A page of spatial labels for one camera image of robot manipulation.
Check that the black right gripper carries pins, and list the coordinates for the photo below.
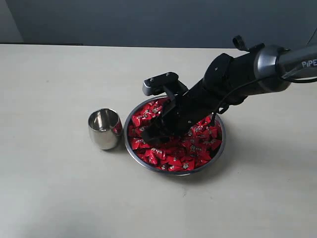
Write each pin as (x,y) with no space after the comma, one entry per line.
(198,102)

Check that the stainless steel cup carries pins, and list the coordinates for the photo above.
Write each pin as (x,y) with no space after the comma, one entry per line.
(105,128)

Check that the round metal bowl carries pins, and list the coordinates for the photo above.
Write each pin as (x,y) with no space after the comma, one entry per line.
(220,153)

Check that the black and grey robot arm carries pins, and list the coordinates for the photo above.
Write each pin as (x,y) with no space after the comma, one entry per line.
(262,69)

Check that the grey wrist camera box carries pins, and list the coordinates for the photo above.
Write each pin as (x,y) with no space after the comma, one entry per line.
(154,85)

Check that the pile of red wrapped candies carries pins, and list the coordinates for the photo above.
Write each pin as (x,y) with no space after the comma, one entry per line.
(173,156)

